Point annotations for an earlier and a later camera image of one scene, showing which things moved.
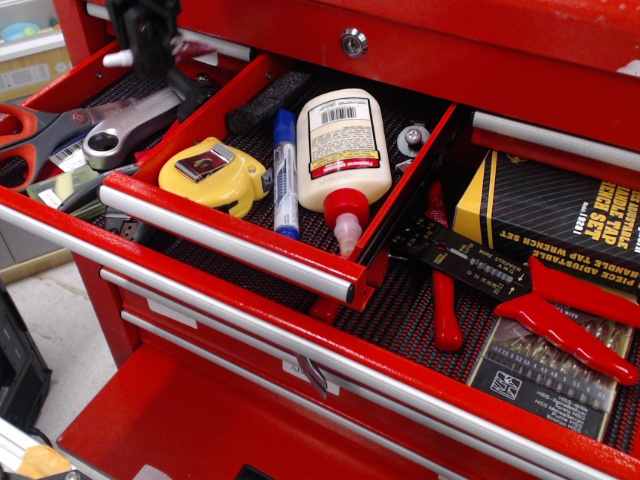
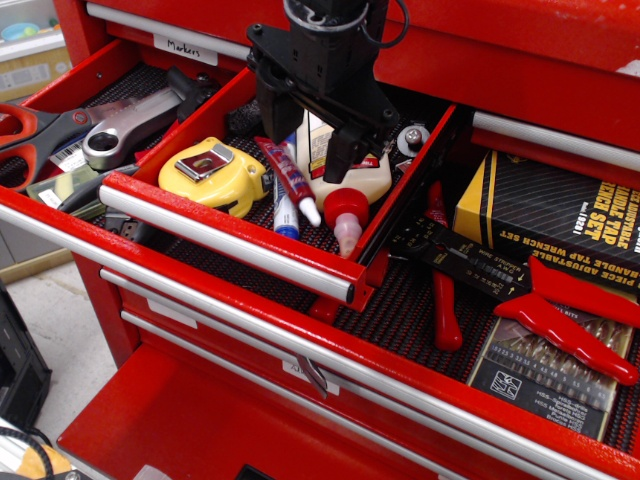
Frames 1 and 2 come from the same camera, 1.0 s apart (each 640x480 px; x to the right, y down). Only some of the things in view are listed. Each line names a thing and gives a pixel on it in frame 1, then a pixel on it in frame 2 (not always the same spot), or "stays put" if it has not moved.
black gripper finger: (151, 30) → (345, 146)
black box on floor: (25, 375) stays put
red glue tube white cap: (182, 49) → (295, 181)
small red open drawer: (299, 171) stays put
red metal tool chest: (345, 239) stays put
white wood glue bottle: (343, 157) stays put
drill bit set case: (523, 368) stays put
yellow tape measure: (208, 172) stays put
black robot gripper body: (144, 19) → (327, 57)
